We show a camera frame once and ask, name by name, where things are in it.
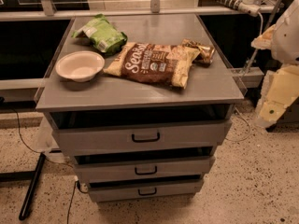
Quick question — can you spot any grey drawer cabinet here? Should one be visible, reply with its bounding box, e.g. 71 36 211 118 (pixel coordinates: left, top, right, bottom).
35 13 246 203

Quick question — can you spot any white power strip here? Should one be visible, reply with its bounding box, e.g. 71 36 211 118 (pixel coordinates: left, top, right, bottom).
214 0 260 17

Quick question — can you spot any brown Sensible chips bag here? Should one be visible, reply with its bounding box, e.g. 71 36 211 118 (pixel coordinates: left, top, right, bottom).
103 41 201 90

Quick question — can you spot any black floor stand bar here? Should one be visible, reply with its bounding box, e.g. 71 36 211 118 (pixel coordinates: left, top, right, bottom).
0 153 46 221

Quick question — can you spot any black floor cable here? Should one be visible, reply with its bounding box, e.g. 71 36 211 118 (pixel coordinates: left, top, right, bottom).
10 107 78 224

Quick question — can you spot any grey bottom drawer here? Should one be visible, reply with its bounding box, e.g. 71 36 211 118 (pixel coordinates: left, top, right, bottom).
89 179 203 203

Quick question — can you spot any grey top drawer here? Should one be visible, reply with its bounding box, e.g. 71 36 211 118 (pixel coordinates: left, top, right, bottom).
52 120 232 156

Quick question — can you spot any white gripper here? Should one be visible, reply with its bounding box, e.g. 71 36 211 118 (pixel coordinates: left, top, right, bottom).
251 25 299 128

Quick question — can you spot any white bowl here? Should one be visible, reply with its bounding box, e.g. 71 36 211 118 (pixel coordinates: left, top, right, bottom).
55 51 105 82

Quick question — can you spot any grey drawer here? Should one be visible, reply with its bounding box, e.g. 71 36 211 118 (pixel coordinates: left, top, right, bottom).
75 157 215 183
89 179 203 203
52 120 232 156

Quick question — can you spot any green snack bag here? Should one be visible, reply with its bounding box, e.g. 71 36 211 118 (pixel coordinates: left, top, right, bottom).
72 14 127 56

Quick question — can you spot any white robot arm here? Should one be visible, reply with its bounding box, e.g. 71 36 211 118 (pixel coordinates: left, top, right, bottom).
251 0 299 128

